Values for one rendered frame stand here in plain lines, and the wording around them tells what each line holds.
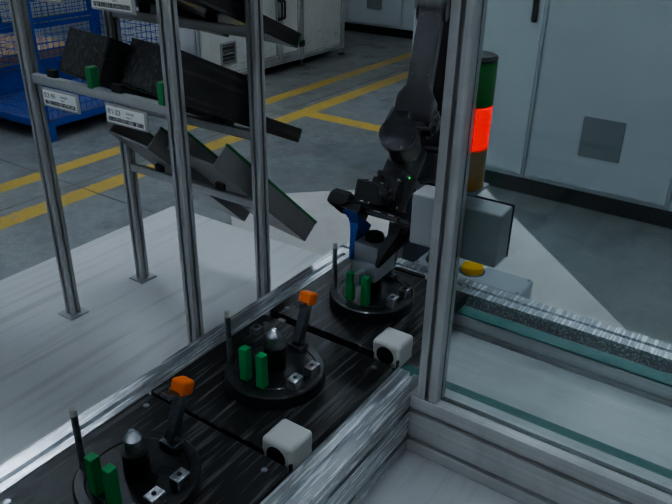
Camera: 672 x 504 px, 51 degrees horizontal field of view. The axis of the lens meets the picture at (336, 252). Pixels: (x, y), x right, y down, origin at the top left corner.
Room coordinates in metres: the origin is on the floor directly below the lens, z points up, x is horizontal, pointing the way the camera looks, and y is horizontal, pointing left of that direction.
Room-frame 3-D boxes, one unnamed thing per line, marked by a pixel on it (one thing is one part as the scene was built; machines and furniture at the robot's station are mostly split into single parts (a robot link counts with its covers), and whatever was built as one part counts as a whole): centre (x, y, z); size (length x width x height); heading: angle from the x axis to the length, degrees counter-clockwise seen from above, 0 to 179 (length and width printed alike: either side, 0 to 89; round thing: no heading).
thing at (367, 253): (0.99, -0.06, 1.06); 0.08 x 0.04 x 0.07; 146
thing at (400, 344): (0.86, -0.09, 0.97); 0.05 x 0.05 x 0.04; 56
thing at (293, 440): (0.79, 0.08, 1.01); 0.24 x 0.24 x 0.13; 56
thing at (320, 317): (1.00, -0.06, 0.96); 0.24 x 0.24 x 0.02; 56
